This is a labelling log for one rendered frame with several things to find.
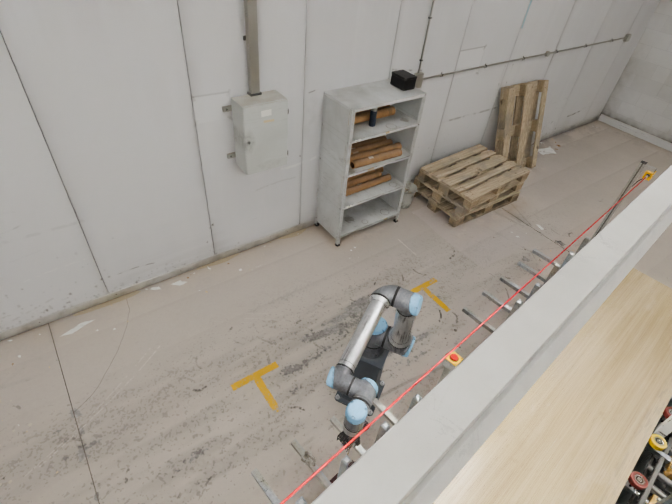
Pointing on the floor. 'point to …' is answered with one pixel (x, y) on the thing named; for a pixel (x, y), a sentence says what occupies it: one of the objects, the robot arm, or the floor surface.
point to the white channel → (495, 365)
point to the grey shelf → (379, 207)
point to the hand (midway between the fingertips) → (350, 444)
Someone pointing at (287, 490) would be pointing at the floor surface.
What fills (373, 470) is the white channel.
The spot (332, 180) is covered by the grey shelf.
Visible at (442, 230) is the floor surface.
